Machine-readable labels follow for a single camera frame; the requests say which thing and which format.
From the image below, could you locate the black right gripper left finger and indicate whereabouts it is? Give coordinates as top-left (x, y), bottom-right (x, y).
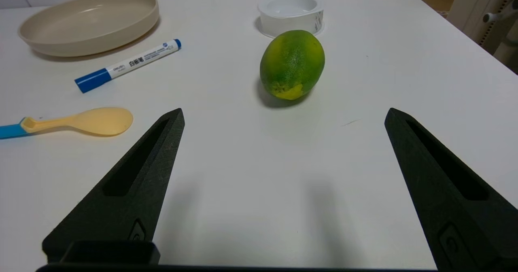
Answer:
top-left (42, 108), bottom-right (185, 264)

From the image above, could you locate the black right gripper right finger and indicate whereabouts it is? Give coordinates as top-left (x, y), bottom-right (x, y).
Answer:
top-left (384, 108), bottom-right (518, 272)

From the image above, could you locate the beige round plate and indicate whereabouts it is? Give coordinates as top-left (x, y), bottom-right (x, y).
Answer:
top-left (18, 0), bottom-right (159, 57)

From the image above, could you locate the white marker with blue cap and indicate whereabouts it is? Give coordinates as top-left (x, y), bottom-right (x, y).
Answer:
top-left (74, 39), bottom-right (182, 94)

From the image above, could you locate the green lime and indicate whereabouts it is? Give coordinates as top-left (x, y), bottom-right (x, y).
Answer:
top-left (259, 30), bottom-right (325, 100)

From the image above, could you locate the yellow spoon with blue handle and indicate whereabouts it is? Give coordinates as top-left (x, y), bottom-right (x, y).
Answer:
top-left (0, 107), bottom-right (134, 140)

